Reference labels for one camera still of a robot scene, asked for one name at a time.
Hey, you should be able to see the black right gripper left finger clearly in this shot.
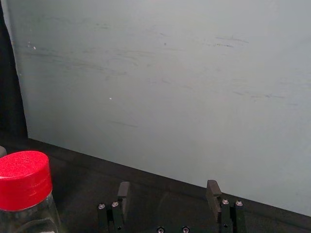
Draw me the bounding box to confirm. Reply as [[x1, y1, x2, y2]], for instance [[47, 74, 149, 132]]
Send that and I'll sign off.
[[97, 181, 131, 233]]

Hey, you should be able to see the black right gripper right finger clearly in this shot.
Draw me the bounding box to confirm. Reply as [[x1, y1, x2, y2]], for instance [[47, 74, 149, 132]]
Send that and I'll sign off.
[[206, 180, 246, 233]]

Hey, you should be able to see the clear jar with red lid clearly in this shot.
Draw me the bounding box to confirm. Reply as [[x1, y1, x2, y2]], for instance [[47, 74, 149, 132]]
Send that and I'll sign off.
[[0, 150, 61, 233]]

